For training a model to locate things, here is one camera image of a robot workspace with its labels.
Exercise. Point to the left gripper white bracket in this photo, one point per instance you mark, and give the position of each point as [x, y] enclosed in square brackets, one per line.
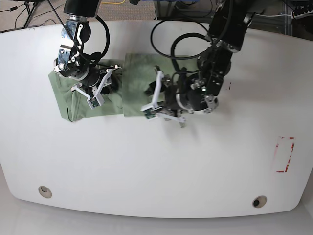
[154, 89]

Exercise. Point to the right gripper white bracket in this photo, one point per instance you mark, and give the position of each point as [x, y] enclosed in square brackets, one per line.
[98, 81]

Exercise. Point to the green t-shirt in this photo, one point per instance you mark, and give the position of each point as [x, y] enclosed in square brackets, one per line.
[128, 86]

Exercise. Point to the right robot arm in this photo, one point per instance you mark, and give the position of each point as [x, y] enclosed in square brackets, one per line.
[76, 32]

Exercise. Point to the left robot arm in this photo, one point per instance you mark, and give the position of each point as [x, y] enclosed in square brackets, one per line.
[196, 91]

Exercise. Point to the red tape rectangle marking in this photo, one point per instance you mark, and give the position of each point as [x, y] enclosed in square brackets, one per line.
[282, 154]

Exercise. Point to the white power strip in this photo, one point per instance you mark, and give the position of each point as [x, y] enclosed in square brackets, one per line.
[302, 11]

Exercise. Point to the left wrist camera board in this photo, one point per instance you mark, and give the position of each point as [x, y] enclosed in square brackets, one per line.
[149, 114]

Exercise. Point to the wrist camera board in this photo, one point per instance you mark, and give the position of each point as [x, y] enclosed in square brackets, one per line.
[149, 114]
[93, 103]

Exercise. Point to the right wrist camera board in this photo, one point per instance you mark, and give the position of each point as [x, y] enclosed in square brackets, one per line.
[93, 103]

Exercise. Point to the left table cable grommet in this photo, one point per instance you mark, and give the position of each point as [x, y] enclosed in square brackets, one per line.
[45, 192]

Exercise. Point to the table cable grommet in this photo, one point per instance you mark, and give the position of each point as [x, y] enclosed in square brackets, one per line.
[45, 192]
[259, 201]

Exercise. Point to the right table cable grommet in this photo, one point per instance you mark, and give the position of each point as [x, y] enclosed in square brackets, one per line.
[259, 201]

